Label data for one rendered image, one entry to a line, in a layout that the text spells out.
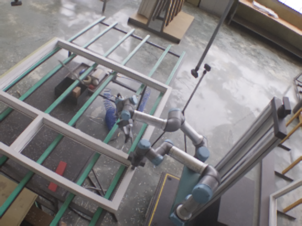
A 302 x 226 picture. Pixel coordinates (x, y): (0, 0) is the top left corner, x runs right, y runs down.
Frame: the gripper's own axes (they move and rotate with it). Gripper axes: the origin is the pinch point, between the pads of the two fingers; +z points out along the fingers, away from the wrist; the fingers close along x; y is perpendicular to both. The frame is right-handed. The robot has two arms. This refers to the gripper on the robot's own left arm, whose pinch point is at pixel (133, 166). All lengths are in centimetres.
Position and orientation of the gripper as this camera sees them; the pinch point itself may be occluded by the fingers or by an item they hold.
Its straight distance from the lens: 183.4
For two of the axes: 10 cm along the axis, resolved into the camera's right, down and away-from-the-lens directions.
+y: 3.1, -6.3, 7.1
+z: -2.9, 6.5, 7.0
